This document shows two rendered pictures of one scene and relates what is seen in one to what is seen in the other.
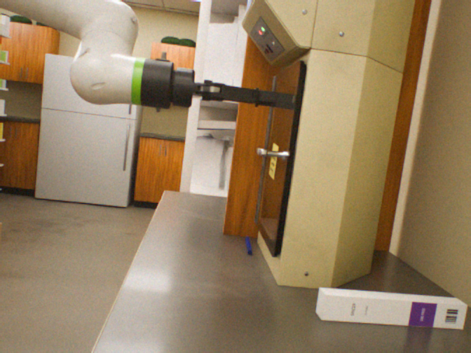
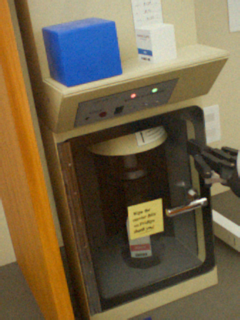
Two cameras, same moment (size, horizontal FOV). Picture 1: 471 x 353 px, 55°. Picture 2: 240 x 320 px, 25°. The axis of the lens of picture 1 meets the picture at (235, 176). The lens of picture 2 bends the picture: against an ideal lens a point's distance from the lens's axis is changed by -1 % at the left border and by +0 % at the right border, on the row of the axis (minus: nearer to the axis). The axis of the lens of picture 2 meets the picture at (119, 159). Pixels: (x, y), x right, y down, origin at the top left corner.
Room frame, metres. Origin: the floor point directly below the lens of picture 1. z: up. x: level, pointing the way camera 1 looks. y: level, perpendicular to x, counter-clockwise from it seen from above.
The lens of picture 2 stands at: (1.32, 0.88, 1.72)
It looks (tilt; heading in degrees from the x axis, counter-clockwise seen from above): 22 degrees down; 256
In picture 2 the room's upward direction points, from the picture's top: 9 degrees counter-clockwise
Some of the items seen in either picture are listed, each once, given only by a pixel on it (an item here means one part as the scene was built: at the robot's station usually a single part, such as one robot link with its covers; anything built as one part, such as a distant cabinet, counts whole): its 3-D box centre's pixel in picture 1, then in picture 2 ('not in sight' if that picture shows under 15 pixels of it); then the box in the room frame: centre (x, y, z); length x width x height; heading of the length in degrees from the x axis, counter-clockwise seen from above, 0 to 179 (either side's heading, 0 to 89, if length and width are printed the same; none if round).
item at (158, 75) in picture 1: (160, 82); not in sight; (0.90, 0.17, 1.31); 0.09 x 0.06 x 0.12; 6
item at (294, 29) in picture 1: (271, 33); (140, 91); (1.03, -0.04, 1.46); 0.32 x 0.12 x 0.10; 6
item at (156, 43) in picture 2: not in sight; (156, 43); (0.99, -0.04, 1.54); 0.05 x 0.05 x 0.06; 13
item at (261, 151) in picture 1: (268, 152); (183, 203); (0.96, -0.07, 1.20); 0.10 x 0.05 x 0.03; 5
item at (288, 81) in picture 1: (276, 155); (146, 212); (1.04, -0.09, 1.19); 0.30 x 0.01 x 0.40; 5
